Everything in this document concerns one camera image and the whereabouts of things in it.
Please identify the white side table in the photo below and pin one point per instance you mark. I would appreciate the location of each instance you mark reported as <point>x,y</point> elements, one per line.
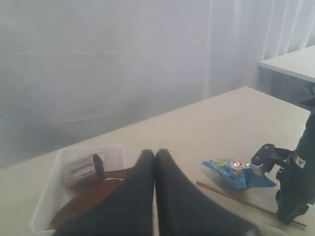
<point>299,64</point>

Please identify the brown wooden plate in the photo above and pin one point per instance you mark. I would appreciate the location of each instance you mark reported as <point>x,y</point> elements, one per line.
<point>89,197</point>

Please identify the blue snack chip bag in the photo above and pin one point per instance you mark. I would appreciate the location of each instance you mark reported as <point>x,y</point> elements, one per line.
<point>238,174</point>

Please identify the brown wooden chopstick front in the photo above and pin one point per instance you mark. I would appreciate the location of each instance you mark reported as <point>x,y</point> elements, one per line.
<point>260,199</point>

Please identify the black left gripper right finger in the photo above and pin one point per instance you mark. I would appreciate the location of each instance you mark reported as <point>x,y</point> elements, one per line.
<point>185,211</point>

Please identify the shiny metal cup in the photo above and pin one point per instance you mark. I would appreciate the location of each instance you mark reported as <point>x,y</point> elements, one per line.
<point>84,171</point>

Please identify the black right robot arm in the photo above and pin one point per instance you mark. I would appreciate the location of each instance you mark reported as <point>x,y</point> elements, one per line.
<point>307,140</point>

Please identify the white woven plastic basket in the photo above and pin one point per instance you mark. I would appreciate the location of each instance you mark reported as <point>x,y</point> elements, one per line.
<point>55,194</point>

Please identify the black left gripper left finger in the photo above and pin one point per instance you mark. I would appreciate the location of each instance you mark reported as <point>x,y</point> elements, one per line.
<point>126,211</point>

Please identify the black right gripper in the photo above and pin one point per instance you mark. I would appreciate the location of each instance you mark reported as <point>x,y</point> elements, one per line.
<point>297,183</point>

